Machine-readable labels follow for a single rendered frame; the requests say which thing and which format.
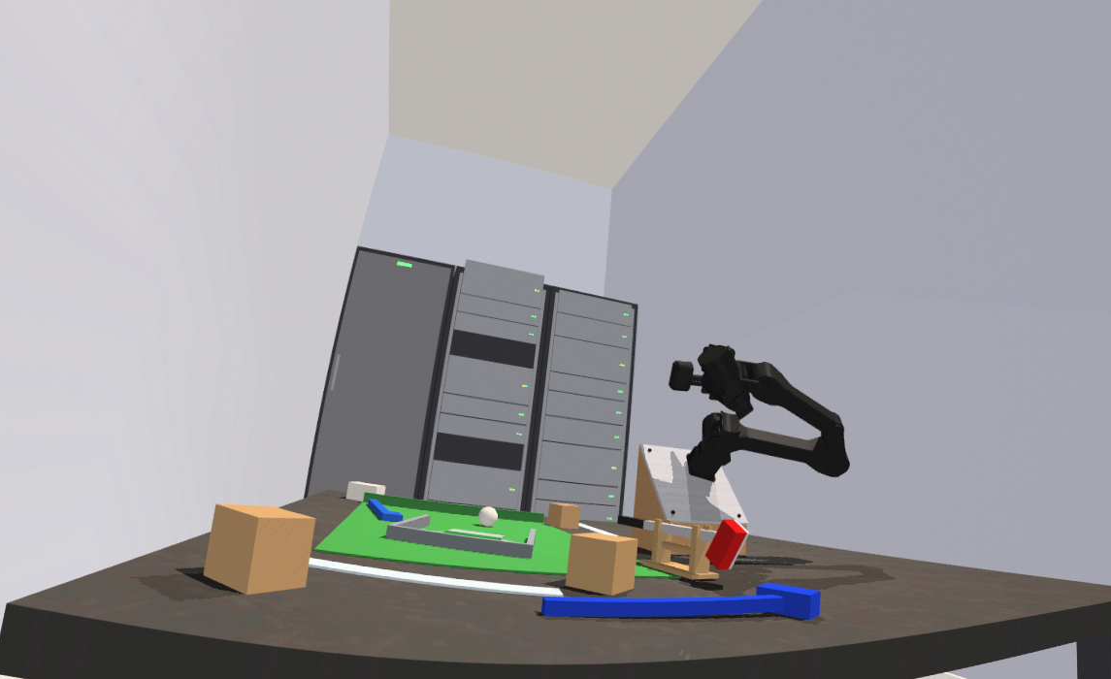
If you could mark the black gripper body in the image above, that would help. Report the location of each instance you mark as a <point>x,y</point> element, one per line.
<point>681,377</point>

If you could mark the green flat mat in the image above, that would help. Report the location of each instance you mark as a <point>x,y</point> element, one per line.
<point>362,534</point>

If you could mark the white flat bar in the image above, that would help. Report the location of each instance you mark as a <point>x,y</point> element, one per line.
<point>594,530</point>
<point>435,580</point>

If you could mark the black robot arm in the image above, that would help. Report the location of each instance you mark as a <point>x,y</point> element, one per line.
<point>722,433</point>

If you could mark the white golf ball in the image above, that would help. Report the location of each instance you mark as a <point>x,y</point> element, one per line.
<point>488,516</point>

